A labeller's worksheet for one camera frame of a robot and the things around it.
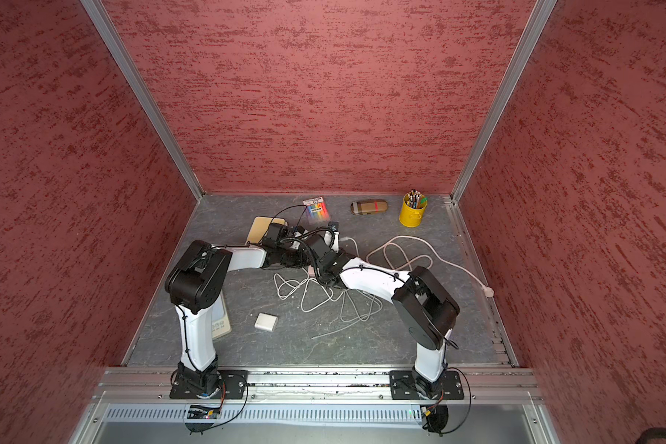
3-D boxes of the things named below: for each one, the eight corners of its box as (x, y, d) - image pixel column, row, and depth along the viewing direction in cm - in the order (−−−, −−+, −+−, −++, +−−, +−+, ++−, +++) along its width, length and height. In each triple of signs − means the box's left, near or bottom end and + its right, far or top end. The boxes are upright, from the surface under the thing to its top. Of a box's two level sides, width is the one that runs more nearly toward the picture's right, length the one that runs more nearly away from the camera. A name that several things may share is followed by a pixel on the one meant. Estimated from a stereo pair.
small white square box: (255, 327, 86) (253, 324, 84) (261, 314, 89) (259, 311, 87) (274, 332, 85) (272, 329, 83) (279, 319, 88) (277, 316, 86)
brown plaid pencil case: (351, 216, 116) (351, 210, 114) (349, 206, 120) (349, 200, 117) (387, 212, 118) (388, 207, 115) (384, 203, 121) (385, 197, 118)
